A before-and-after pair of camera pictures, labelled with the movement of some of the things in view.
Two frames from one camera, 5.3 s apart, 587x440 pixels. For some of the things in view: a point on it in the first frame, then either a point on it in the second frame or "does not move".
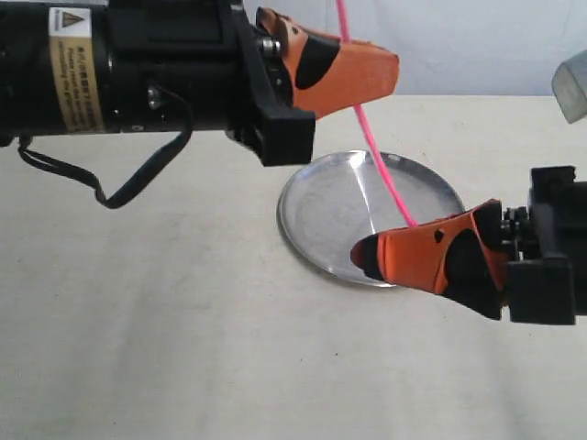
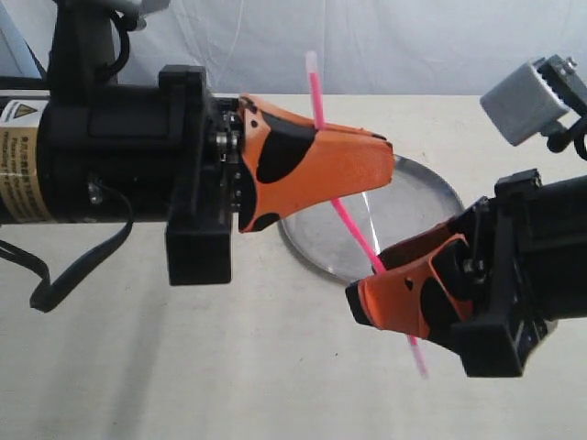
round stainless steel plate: [333, 202] does not move
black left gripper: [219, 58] to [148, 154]
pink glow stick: [346, 36] to [348, 223]
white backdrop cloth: [457, 48] does not move
